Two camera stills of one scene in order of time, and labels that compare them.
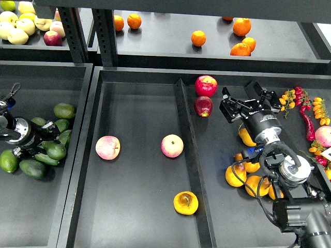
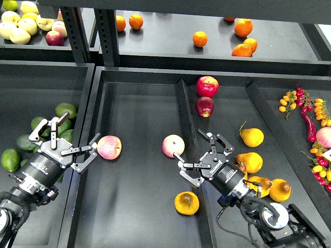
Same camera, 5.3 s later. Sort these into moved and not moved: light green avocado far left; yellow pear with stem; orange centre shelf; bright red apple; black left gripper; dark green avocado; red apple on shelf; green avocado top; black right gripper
Moved: black left gripper; black right gripper; dark green avocado
Not moved: yellow pear with stem; green avocado top; orange centre shelf; red apple on shelf; light green avocado far left; bright red apple
